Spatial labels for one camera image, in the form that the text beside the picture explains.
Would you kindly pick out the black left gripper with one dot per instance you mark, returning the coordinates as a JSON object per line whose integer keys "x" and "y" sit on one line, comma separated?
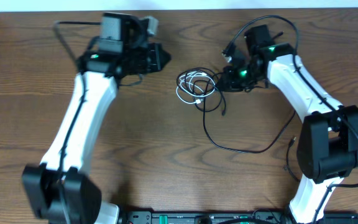
{"x": 153, "y": 58}

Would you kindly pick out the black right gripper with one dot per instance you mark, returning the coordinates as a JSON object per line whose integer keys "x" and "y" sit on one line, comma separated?
{"x": 231, "y": 85}

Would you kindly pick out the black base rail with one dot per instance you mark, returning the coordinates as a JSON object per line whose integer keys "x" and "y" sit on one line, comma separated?
{"x": 261, "y": 216}

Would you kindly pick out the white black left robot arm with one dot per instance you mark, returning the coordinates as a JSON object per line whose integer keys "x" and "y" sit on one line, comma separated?
{"x": 59, "y": 189}

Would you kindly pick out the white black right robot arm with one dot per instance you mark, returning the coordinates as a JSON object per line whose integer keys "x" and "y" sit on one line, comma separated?
{"x": 328, "y": 145}

